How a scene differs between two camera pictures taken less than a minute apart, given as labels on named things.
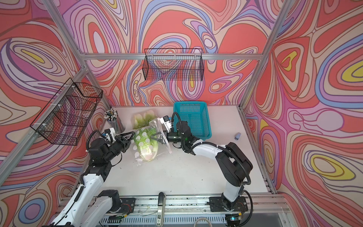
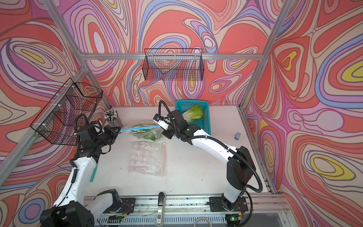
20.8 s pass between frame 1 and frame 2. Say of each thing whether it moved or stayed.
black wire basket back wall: stayed
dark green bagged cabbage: moved
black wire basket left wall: stayed
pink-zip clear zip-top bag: moved
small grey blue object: stayed
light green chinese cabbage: moved
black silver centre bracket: stayed
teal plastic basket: stayed
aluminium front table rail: stayed
